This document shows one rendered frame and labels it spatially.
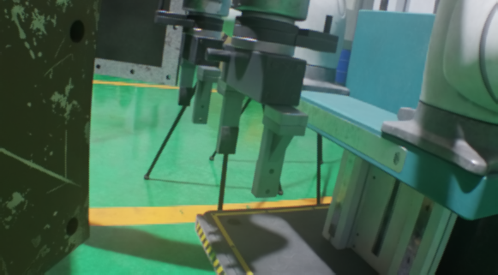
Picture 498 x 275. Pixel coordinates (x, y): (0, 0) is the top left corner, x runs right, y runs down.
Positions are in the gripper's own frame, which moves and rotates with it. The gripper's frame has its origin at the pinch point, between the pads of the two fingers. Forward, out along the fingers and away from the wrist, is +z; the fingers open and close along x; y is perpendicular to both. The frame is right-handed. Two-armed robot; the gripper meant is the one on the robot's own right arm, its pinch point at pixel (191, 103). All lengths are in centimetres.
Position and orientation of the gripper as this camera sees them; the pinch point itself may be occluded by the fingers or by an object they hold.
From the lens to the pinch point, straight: 71.0
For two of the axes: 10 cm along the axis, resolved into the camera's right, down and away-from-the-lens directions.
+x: -4.1, -2.8, 8.7
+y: 9.0, 0.5, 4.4
